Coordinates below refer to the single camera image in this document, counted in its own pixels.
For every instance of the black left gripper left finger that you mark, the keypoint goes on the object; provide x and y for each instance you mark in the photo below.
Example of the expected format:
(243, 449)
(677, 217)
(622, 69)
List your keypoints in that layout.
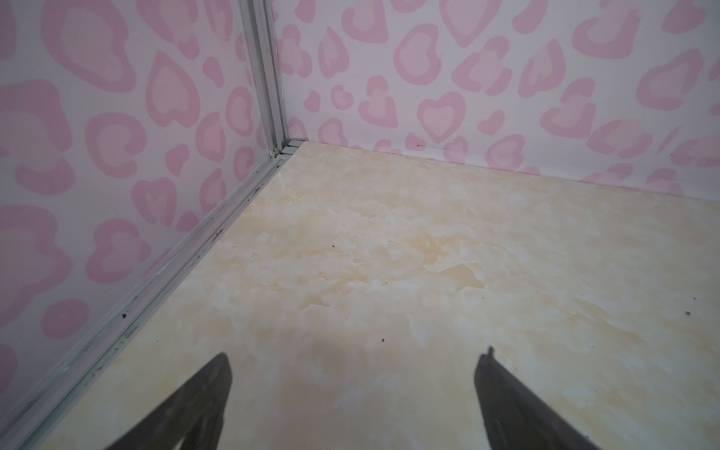
(191, 418)

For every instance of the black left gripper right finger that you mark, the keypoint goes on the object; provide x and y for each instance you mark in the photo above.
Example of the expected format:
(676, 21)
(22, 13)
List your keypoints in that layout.
(515, 417)

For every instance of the aluminium corner frame rail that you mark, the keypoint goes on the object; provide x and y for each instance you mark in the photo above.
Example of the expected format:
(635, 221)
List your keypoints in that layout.
(129, 131)

